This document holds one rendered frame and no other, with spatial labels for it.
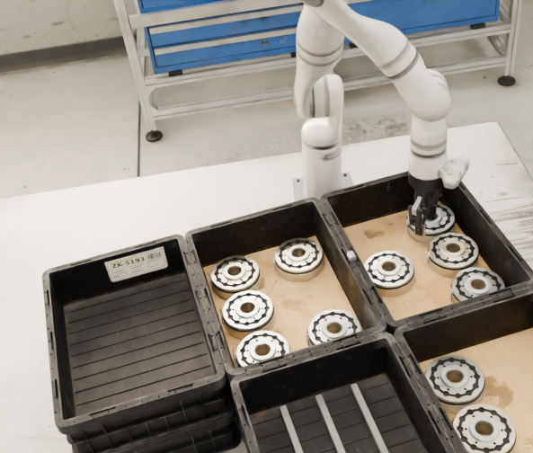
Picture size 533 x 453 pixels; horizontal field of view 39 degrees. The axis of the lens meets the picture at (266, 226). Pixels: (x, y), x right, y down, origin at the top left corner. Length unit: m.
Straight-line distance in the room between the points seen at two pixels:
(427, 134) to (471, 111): 2.08
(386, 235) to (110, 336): 0.63
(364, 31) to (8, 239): 1.17
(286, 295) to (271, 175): 0.58
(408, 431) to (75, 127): 2.74
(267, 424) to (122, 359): 0.33
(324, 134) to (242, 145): 1.73
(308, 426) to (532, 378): 0.41
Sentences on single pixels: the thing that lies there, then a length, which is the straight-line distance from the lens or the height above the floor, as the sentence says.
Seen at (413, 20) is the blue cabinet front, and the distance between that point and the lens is 3.44.
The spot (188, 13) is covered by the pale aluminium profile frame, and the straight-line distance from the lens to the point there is 3.23.
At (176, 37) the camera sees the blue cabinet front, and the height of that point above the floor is 0.48.
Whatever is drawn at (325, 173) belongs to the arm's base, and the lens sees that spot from 1.77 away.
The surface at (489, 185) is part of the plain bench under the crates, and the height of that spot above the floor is 0.70.
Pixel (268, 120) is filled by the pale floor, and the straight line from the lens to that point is 3.54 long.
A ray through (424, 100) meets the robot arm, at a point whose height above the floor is 1.21.
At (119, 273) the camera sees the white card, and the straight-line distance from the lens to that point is 1.63.
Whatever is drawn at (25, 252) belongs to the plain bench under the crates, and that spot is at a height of 0.70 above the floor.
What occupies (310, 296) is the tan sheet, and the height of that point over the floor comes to 0.83.
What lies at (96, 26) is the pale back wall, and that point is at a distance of 4.26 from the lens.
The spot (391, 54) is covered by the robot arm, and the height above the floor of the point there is 1.30.
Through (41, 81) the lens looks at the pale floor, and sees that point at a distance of 4.25.
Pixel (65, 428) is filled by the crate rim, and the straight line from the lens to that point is 1.36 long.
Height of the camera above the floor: 1.99
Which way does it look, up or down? 42 degrees down
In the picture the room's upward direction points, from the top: 8 degrees counter-clockwise
